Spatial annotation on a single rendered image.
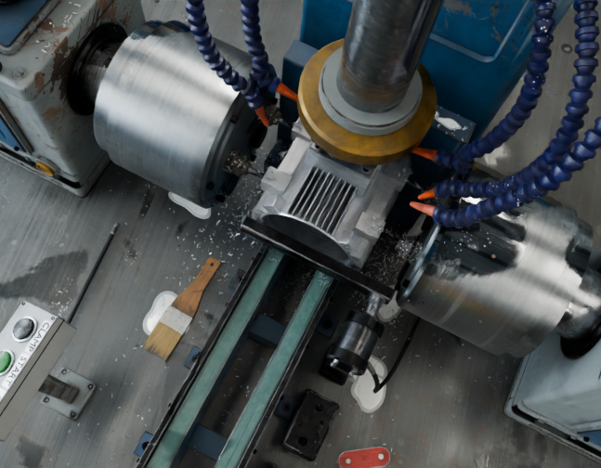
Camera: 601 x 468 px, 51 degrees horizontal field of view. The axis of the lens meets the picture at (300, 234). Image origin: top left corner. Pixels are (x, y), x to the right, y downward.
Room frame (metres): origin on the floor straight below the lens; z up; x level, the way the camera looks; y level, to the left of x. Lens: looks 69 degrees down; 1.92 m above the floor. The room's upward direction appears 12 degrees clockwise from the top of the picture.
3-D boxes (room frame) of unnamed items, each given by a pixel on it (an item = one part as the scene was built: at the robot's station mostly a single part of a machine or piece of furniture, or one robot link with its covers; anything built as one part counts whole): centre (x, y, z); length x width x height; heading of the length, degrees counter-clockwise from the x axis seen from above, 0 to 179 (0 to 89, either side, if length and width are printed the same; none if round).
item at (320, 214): (0.44, -0.04, 1.02); 0.20 x 0.19 x 0.19; 164
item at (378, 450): (0.06, -0.18, 0.81); 0.09 x 0.03 x 0.02; 109
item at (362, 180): (0.47, -0.05, 1.11); 0.12 x 0.11 x 0.07; 164
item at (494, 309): (0.36, -0.31, 1.04); 0.41 x 0.25 x 0.25; 74
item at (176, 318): (0.25, 0.18, 0.80); 0.21 x 0.05 x 0.01; 162
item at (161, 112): (0.52, 0.26, 1.04); 0.37 x 0.25 x 0.25; 74
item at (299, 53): (0.58, -0.08, 0.97); 0.30 x 0.11 x 0.34; 74
